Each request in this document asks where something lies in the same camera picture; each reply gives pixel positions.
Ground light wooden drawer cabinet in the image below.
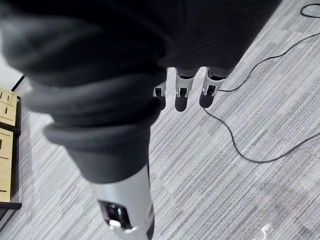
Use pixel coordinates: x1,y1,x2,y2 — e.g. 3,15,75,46
0,87,23,221

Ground black looped cable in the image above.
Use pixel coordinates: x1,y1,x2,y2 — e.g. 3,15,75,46
300,2,320,18

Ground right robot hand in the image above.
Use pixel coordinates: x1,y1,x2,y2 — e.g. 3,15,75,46
0,0,283,240

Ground thin black floor cable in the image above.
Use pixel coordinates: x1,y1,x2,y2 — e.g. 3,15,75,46
202,31,320,164

